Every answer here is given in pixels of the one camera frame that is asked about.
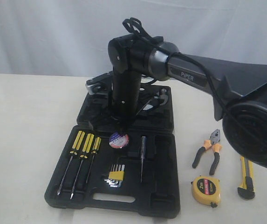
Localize large yellow black screwdriver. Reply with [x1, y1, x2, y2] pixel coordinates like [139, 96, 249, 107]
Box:
[56, 131, 85, 196]

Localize black handled claw hammer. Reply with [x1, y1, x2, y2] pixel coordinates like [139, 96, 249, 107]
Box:
[157, 88, 169, 106]

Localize small yellow black screwdriver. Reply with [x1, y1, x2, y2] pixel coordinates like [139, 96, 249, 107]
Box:
[85, 137, 102, 185]

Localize clear handled tester screwdriver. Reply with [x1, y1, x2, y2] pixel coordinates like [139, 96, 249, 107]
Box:
[140, 136, 147, 183]

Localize yellow utility knife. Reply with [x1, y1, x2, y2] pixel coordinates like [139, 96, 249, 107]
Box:
[237, 156, 255, 200]

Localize silver adjustable wrench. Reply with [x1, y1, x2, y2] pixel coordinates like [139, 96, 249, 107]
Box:
[143, 104, 153, 111]

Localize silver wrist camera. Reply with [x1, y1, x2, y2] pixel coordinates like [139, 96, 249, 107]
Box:
[85, 71, 113, 95]

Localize white backdrop curtain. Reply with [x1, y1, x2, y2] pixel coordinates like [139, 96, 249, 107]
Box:
[0, 0, 267, 77]

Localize black plastic tool case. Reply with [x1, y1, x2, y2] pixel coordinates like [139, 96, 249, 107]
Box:
[44, 85, 180, 218]

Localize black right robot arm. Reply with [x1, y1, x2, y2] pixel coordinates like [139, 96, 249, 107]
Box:
[89, 34, 267, 168]

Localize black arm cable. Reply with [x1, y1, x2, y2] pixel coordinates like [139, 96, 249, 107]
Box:
[122, 18, 267, 161]

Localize middle yellow black screwdriver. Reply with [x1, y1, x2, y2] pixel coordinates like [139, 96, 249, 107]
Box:
[70, 133, 94, 200]

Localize orange black handled pliers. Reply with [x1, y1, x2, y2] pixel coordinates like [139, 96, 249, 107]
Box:
[192, 129, 222, 176]

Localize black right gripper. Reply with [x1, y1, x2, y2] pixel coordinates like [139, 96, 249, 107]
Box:
[88, 102, 162, 131]

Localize hex key set yellow holder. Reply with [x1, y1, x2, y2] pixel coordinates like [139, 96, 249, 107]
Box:
[104, 164, 125, 188]

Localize black electrical tape roll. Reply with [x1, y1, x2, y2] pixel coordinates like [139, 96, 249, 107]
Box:
[109, 133, 129, 149]

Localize yellow measuring tape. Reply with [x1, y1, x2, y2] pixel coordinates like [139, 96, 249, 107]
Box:
[191, 175, 221, 208]

